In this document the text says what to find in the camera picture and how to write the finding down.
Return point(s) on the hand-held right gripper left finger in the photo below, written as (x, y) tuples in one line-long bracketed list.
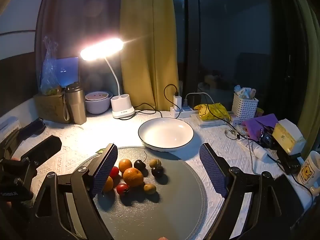
[(105, 172)]

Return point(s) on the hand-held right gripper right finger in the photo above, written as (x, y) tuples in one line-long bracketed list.
[(212, 170)]

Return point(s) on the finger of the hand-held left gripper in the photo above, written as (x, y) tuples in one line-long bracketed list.
[(17, 180), (48, 143)]

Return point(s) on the red cherry tomato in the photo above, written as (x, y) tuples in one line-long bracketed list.
[(122, 188), (114, 172)]

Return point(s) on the small orange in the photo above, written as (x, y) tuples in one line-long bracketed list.
[(125, 165), (109, 184)]

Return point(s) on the bumpy mandarin orange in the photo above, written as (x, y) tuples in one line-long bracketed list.
[(133, 177)]

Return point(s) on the dark cherry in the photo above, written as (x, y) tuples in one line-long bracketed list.
[(157, 171), (139, 164)]

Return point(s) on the small green fruit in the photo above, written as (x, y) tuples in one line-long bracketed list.
[(155, 163), (149, 188)]

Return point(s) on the white plate with black rim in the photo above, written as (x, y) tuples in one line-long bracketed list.
[(165, 132)]

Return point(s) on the small black device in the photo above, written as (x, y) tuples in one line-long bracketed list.
[(36, 127)]

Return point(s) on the green leaf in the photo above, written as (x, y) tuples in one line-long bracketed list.
[(101, 151)]

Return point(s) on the cardboard box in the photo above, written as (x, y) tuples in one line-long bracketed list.
[(50, 110)]

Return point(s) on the white cream tube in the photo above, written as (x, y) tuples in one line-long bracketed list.
[(255, 151)]

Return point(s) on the white wipes pack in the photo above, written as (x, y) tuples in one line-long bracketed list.
[(207, 123)]

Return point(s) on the stainless steel tumbler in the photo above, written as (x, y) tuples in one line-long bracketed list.
[(76, 105)]

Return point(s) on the round grey placemat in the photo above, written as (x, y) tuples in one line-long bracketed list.
[(170, 205)]

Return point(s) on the yellow printed bag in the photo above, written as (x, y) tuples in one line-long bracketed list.
[(212, 111)]

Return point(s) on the lavender bowl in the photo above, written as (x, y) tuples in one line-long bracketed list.
[(97, 107)]

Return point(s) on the white power strip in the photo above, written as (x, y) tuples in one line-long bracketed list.
[(187, 112)]

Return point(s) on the purple cloth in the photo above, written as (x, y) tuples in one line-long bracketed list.
[(260, 125)]

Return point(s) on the white desk lamp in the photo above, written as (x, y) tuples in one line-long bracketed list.
[(122, 107)]

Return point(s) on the clear blue plastic bag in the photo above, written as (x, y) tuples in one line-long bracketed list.
[(48, 75)]

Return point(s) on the white plastic basket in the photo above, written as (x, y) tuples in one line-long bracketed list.
[(243, 107)]

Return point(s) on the white power adapter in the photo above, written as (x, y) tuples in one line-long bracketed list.
[(177, 103)]

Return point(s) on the black charger box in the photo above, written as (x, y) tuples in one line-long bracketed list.
[(287, 162)]

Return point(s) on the tablet with blue screen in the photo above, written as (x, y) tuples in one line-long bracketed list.
[(67, 70)]

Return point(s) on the yellow tissue box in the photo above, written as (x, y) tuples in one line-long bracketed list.
[(287, 137)]

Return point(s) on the patterned small packets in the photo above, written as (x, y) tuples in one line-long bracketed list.
[(242, 91)]

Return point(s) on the white mug with bear print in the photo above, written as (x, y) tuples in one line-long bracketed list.
[(310, 172)]

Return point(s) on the yellow curtain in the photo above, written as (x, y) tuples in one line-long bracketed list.
[(147, 55)]

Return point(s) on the olive curtain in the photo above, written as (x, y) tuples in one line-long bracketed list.
[(310, 55)]

